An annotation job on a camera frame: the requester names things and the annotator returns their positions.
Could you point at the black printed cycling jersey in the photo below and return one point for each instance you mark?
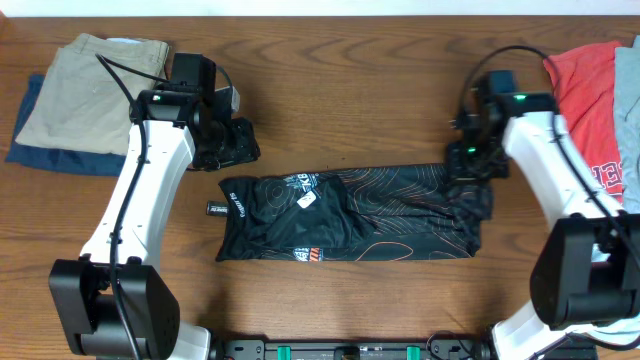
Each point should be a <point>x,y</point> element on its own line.
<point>363,214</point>

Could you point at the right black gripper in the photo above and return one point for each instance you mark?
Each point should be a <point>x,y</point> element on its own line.
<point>463,167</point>

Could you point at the folded khaki pants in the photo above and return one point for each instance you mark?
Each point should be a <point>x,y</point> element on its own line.
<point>80,107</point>

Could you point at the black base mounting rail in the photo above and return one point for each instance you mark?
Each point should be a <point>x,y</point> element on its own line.
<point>445,347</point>

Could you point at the light blue t-shirt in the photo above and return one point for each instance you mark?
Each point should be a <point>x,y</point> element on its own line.
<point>626,120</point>

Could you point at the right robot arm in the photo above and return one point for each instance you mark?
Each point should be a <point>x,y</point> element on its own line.
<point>585,283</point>

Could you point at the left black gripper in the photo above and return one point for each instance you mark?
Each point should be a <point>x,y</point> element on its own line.
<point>242,142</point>

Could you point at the red t-shirt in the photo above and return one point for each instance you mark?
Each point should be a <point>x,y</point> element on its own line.
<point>584,80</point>

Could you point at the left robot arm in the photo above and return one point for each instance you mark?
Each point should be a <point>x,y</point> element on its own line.
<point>111,301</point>

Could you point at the folded navy blue garment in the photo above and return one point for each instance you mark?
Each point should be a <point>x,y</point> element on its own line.
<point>56,160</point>

